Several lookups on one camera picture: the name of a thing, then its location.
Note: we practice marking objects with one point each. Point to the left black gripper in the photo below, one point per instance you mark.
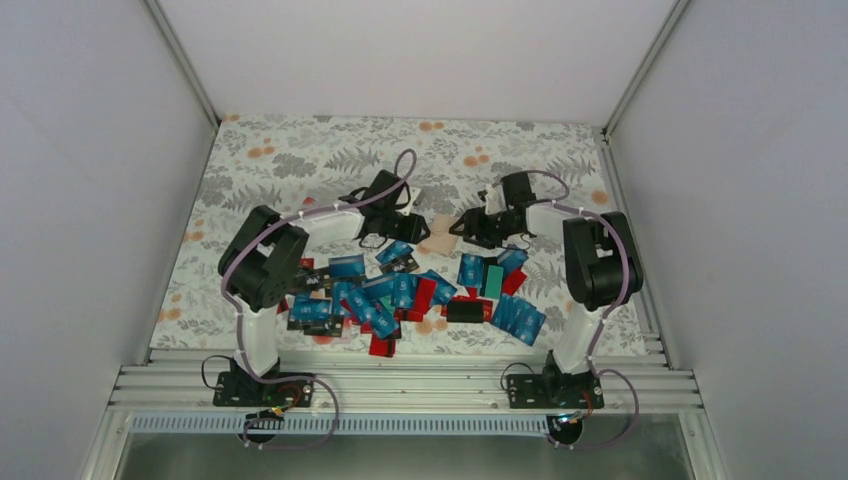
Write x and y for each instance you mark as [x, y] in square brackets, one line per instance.
[411, 233]

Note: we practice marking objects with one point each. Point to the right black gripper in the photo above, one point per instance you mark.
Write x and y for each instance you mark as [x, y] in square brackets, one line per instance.
[475, 226]

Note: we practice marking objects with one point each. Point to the beige leather card holder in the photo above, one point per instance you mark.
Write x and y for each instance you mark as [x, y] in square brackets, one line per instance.
[440, 240]

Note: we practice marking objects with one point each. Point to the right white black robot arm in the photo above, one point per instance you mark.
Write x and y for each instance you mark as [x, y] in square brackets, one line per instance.
[602, 266]

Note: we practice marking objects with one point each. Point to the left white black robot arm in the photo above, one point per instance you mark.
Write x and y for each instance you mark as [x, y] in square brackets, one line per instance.
[259, 266]

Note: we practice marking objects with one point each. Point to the blue card upper centre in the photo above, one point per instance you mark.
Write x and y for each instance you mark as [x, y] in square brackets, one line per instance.
[395, 250]

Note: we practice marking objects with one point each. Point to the blue card upper right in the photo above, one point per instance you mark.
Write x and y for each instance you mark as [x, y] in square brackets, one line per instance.
[471, 271]

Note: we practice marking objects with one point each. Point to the green card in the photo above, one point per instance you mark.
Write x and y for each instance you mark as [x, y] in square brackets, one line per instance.
[493, 277]

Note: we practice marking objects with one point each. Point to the black VIP card left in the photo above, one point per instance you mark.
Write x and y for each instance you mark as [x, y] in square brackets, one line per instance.
[308, 280]

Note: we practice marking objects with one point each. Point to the blue card stack right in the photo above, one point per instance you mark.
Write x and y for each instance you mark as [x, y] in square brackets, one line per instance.
[519, 318]

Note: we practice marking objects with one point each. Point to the blue card left lower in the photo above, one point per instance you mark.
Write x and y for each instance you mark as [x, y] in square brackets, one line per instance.
[308, 310]

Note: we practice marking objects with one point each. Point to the red card bottom centre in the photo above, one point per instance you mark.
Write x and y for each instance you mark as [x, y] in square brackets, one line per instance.
[385, 348]

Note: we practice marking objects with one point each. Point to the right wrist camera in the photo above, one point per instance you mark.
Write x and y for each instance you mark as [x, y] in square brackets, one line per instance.
[493, 199]

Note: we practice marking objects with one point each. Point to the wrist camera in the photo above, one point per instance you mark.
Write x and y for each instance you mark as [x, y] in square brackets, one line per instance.
[493, 199]
[407, 200]

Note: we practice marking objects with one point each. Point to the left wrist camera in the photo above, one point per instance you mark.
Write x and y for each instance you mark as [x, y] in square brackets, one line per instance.
[407, 200]

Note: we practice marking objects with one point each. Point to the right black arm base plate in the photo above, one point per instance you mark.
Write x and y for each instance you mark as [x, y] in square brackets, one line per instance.
[561, 392]

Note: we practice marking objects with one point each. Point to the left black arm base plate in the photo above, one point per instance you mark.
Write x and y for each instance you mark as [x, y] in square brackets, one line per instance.
[238, 389]

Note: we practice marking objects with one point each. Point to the aluminium rail frame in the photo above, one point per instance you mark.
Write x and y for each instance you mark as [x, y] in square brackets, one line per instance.
[406, 383]

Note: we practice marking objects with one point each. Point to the grey slotted cable duct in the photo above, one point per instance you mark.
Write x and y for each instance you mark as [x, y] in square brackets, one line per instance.
[313, 424]

